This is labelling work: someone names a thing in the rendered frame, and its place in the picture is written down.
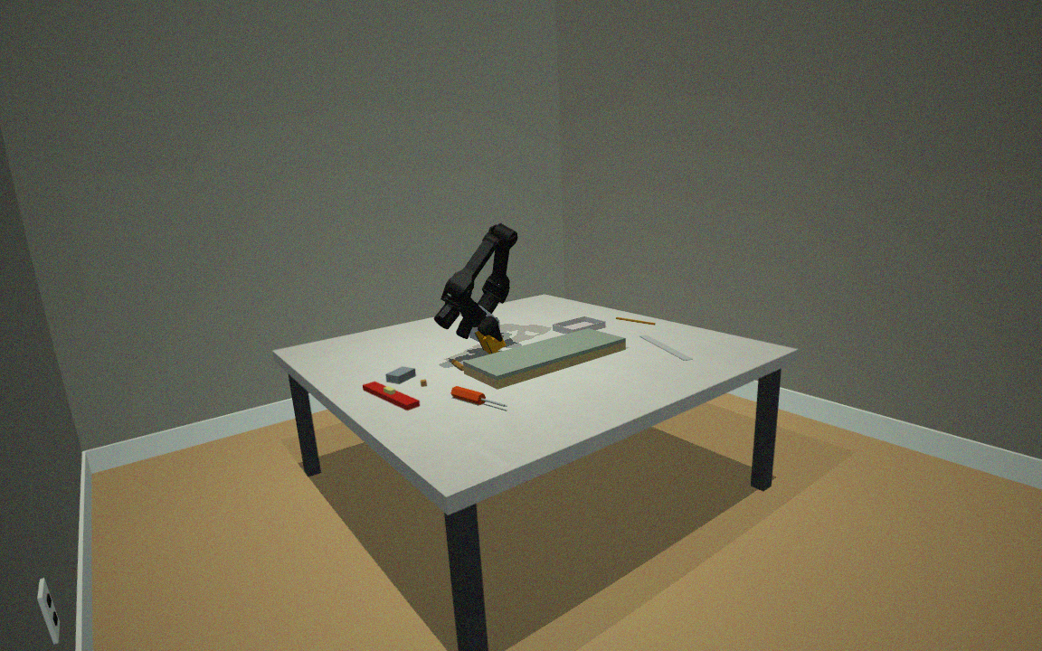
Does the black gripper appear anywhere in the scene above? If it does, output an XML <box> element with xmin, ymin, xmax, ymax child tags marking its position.
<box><xmin>461</xmin><ymin>300</ymin><xmax>503</xmax><ymax>342</ymax></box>

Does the red flat bar with yellow patch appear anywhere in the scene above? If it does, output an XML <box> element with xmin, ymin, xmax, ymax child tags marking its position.
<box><xmin>363</xmin><ymin>382</ymin><xmax>420</xmax><ymax>411</ymax></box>

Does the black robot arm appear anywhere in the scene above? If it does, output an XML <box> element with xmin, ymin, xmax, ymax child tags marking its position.
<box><xmin>435</xmin><ymin>223</ymin><xmax>517</xmax><ymax>339</ymax></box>

